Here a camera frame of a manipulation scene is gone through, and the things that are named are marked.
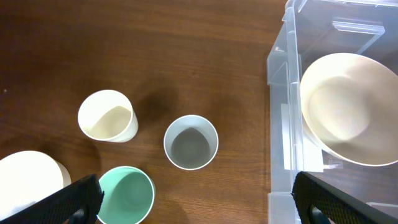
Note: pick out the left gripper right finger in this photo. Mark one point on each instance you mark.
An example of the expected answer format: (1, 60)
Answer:
(319, 202)

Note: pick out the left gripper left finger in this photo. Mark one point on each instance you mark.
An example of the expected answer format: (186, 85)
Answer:
(79, 202)

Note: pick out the mint green cup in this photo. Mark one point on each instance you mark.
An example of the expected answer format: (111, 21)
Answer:
(129, 195)

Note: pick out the cream cup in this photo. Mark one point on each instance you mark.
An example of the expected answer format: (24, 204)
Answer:
(108, 115)

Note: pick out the cream bowl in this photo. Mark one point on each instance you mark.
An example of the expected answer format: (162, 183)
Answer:
(349, 108)

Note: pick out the grey cup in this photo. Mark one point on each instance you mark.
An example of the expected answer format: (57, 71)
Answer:
(191, 142)

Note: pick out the white label in bin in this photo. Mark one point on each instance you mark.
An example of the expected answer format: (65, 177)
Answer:
(309, 159)

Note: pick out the white small bowl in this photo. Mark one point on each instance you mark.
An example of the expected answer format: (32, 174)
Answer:
(28, 177)

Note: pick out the clear plastic storage bin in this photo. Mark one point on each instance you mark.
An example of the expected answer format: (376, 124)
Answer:
(310, 30)

